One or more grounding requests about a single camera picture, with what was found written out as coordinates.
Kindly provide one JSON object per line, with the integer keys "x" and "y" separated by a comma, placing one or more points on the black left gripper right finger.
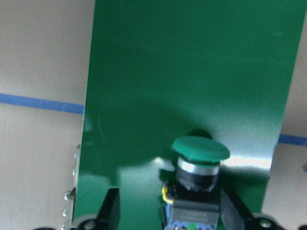
{"x": 234, "y": 213}

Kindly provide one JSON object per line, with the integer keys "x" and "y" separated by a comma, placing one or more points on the green push button switch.
{"x": 189, "y": 201}

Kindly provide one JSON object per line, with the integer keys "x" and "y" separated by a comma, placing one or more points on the green conveyor belt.
{"x": 162, "y": 69}

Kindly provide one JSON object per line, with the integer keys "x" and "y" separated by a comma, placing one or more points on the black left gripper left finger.
{"x": 108, "y": 216}

